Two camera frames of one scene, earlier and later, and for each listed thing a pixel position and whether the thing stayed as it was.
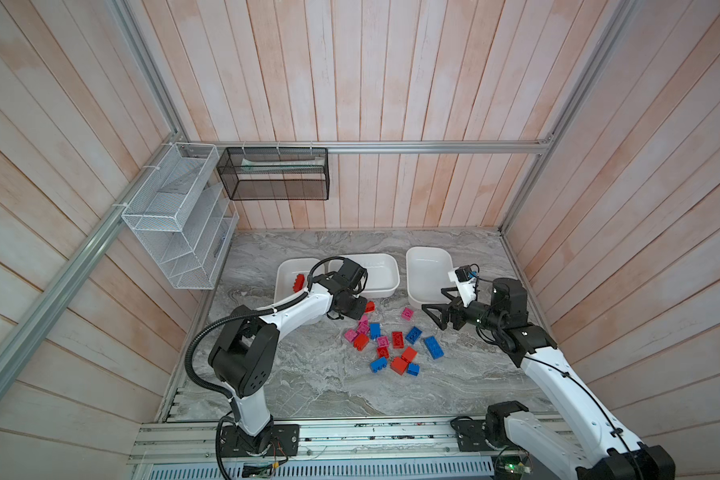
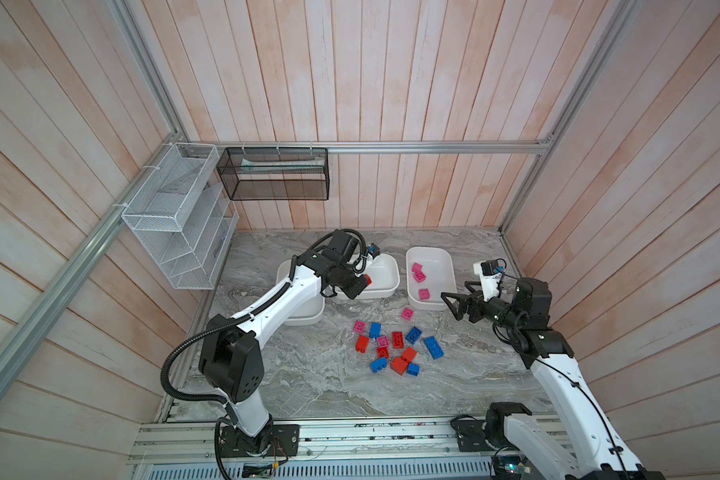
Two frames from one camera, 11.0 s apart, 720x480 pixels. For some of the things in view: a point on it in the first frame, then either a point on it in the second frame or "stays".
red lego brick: (360, 341) stays
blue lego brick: (375, 330) stays
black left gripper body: (354, 303) → (342, 278)
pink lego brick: (407, 313) stays
